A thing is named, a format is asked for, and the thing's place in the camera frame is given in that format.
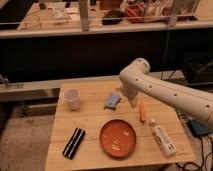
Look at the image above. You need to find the black bag on bench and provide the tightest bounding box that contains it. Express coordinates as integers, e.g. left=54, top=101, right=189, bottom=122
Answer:
left=102, top=10, right=124, bottom=25

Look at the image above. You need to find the translucent plastic cup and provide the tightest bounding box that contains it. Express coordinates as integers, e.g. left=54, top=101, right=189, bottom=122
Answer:
left=63, top=89, right=80, bottom=110

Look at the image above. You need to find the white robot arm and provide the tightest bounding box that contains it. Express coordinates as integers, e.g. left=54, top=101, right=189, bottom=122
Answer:
left=119, top=58, right=213, bottom=129

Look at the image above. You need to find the metal frame post left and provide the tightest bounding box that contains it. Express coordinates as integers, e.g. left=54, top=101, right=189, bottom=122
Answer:
left=79, top=0, right=89, bottom=31

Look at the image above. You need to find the metal frame post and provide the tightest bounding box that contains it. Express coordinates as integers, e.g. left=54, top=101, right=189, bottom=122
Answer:
left=79, top=0, right=89, bottom=31
left=167, top=0, right=182, bottom=27

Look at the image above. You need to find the black power adapter box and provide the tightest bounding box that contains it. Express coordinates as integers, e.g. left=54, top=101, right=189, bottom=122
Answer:
left=187, top=119, right=213, bottom=137

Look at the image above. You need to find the orange carrot toy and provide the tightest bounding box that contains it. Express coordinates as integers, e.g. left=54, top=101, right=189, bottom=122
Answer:
left=139, top=102, right=147, bottom=122

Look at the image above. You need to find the metal frame post right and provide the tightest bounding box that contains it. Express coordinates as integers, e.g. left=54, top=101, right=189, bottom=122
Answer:
left=167, top=0, right=182, bottom=27

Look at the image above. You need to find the orange tool on bench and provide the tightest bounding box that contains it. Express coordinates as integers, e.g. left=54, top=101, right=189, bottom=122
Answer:
left=125, top=3, right=145, bottom=23

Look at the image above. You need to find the black white striped block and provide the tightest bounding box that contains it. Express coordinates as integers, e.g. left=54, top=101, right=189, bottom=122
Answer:
left=62, top=128, right=85, bottom=159

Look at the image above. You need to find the orange round plate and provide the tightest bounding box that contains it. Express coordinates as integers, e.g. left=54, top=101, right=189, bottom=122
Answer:
left=99, top=119, right=136, bottom=158

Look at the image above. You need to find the black cable on floor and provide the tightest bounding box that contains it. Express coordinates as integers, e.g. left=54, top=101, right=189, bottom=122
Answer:
left=175, top=111, right=213, bottom=171

